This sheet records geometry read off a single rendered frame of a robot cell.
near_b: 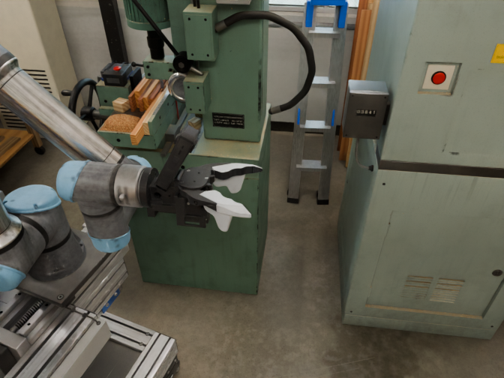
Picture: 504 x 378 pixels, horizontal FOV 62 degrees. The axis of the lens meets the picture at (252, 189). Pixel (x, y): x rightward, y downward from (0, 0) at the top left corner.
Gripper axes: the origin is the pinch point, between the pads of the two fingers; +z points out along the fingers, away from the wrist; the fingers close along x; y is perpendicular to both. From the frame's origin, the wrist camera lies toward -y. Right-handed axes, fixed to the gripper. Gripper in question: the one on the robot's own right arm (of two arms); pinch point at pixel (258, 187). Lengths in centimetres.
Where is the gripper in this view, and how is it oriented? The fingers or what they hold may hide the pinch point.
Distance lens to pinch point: 71.3
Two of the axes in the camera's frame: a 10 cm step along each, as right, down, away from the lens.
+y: -0.2, 8.5, 5.3
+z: 9.9, 0.9, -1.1
